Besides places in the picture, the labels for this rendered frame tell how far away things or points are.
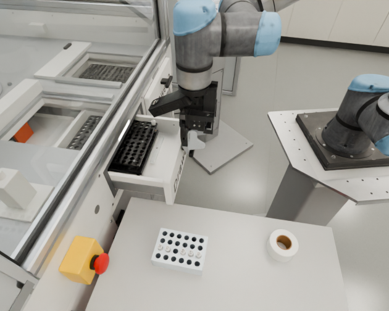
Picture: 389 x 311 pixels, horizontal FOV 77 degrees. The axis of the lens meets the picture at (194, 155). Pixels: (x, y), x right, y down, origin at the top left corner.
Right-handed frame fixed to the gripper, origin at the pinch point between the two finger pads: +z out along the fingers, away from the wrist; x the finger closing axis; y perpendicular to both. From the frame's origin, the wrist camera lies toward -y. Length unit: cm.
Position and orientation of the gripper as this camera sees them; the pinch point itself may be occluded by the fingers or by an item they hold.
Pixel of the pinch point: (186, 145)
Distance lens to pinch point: 68.2
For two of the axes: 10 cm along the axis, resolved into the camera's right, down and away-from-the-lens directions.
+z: 0.0, 6.7, 7.4
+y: 9.9, 1.3, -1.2
